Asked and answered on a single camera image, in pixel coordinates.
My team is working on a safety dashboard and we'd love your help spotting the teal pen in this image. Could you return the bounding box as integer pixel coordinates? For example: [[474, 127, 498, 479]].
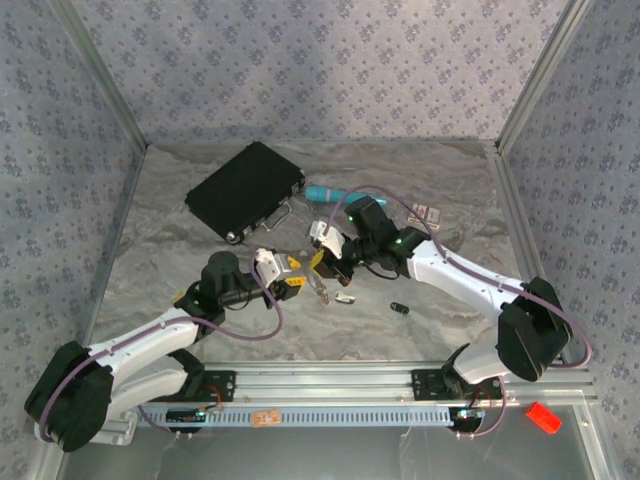
[[304, 185, 389, 207]]

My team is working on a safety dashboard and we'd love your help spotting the small red white card box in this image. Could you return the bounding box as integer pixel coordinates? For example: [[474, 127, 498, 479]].
[[407, 202, 444, 229]]

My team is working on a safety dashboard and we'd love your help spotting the black hard case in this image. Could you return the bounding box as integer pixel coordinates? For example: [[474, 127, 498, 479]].
[[183, 141, 307, 246]]

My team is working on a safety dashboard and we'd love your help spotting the small circuit board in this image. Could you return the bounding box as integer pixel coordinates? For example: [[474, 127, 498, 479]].
[[452, 407, 487, 426], [166, 407, 224, 425]]

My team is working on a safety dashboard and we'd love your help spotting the red plastic block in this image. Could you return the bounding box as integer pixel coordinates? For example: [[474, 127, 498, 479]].
[[524, 401, 564, 435]]

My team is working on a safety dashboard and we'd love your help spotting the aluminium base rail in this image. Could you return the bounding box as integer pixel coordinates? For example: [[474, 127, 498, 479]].
[[202, 362, 596, 401]]

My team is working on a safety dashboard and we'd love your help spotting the aluminium frame side rail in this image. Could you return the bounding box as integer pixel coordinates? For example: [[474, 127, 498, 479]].
[[47, 142, 151, 480], [487, 142, 616, 480]]

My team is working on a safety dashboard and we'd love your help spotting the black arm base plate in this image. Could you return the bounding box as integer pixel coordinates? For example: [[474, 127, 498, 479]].
[[410, 368, 504, 401], [177, 367, 237, 404]]

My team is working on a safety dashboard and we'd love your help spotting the grey slotted cable duct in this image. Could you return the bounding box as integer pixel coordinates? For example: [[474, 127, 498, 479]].
[[134, 403, 481, 429]]

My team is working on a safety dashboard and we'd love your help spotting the thin purple base cable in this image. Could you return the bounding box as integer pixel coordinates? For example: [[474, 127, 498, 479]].
[[454, 375, 507, 441], [137, 403, 221, 440]]

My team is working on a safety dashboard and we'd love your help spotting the aluminium end bracket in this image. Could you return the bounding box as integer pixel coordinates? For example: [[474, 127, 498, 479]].
[[82, 412, 139, 446]]

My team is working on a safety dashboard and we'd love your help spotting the aluminium frame post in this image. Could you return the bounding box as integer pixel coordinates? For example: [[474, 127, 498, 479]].
[[493, 0, 599, 151]]

